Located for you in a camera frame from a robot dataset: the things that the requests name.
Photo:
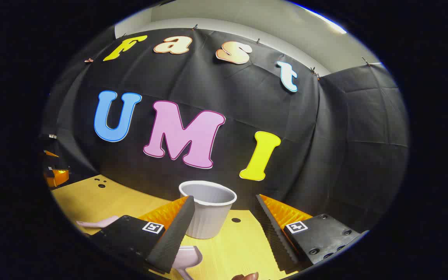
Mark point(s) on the pink plastic dustpan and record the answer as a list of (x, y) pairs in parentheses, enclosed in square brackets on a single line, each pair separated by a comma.
[(187, 256)]

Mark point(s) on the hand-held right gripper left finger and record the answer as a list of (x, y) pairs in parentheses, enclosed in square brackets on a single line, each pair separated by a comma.
[(173, 237)]

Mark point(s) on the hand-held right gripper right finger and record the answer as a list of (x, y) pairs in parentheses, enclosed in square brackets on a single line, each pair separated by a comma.
[(276, 237)]

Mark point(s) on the white ribbed garbage bin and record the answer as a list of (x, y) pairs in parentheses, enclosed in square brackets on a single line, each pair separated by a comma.
[(212, 217)]

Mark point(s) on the yellow wooden desktop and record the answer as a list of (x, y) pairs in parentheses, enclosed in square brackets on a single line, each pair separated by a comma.
[(103, 202)]

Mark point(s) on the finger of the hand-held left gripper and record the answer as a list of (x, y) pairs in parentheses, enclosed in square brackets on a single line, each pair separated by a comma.
[(51, 154), (57, 178)]

